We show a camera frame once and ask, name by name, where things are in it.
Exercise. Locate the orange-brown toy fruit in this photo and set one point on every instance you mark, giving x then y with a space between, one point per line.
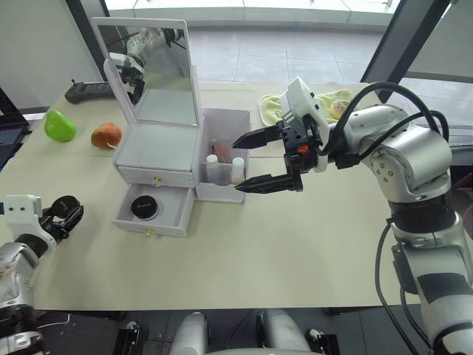
106 135

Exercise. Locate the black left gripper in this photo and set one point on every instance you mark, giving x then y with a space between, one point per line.
53 229

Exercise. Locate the black laptop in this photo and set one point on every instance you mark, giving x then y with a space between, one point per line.
7 129

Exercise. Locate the white-framed hinged mirror lid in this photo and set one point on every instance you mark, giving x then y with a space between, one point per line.
166 74

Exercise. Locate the green toy pear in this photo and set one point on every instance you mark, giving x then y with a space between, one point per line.
59 127

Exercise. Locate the white makeup organizer body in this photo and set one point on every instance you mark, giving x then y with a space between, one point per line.
159 148

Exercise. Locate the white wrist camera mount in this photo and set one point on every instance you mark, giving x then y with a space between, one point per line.
303 99
22 207

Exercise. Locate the white drawer with gold knob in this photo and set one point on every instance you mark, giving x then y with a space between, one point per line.
173 176
173 212

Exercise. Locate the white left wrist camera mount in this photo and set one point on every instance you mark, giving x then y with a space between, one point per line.
22 207

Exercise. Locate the silver rounded robot leg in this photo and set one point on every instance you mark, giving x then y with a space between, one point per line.
189 334
282 333

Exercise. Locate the black handheld controller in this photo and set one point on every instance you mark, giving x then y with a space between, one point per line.
86 92

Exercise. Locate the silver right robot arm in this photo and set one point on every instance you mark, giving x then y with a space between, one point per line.
414 155

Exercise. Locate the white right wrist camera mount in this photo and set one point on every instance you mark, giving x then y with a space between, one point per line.
303 99

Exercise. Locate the round black compact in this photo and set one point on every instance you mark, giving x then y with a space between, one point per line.
143 206

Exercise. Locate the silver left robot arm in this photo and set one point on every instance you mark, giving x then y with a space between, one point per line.
15 273

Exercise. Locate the small white-capped bottle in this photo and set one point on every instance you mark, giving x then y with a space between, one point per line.
237 168
211 164

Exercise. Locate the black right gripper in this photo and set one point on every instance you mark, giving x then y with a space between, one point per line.
297 148

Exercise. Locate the yellow-green towel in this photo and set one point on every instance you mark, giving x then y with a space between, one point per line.
269 107

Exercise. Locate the round pale bread roll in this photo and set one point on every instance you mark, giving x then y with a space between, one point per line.
339 108

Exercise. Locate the black box with white knob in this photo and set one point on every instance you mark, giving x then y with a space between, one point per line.
128 340
322 342

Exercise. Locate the dark window frame post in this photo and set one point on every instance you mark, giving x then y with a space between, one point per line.
83 37
406 37

